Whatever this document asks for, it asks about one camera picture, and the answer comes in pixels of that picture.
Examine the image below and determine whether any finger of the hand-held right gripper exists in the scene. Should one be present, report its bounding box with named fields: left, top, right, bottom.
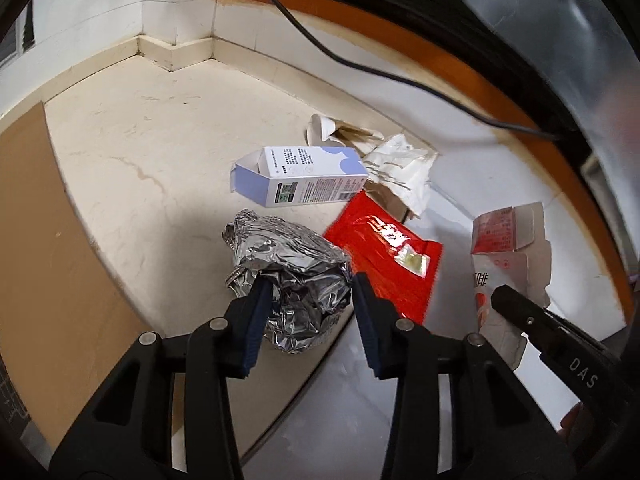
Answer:
left=490, top=285, right=567, bottom=357

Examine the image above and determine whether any white paper bag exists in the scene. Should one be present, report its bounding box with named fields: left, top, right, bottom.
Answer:
left=332, top=125, right=438, bottom=221

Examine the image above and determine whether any black cable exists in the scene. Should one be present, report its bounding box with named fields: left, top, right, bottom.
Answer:
left=244, top=0, right=566, bottom=142

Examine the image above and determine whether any brown cardboard sheet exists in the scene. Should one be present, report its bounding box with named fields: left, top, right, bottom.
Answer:
left=0, top=101, right=176, bottom=461

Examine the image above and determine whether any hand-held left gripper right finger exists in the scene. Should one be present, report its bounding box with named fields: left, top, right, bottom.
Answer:
left=351, top=272, right=577, bottom=480

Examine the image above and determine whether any white paper cup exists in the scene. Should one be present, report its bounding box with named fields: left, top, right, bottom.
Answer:
left=306, top=113, right=341, bottom=148

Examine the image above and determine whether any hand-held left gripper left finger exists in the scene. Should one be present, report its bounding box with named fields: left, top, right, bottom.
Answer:
left=50, top=272, right=273, bottom=480

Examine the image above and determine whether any blue white carton box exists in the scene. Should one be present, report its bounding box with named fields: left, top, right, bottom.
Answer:
left=230, top=146, right=370, bottom=208

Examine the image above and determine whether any red snack packet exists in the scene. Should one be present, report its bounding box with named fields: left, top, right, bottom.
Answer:
left=322, top=191, right=444, bottom=326

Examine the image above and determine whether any red white carton box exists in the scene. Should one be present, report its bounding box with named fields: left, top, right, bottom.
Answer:
left=470, top=201, right=552, bottom=376

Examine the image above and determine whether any aluminium foil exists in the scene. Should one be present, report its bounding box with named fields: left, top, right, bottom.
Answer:
left=222, top=208, right=353, bottom=356

